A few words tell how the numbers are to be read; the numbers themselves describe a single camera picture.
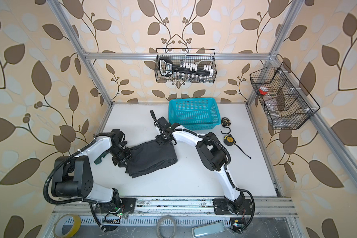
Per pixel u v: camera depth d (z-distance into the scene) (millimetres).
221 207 726
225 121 1050
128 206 741
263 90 806
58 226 666
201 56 911
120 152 750
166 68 851
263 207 756
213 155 548
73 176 440
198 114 1151
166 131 722
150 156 869
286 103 740
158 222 706
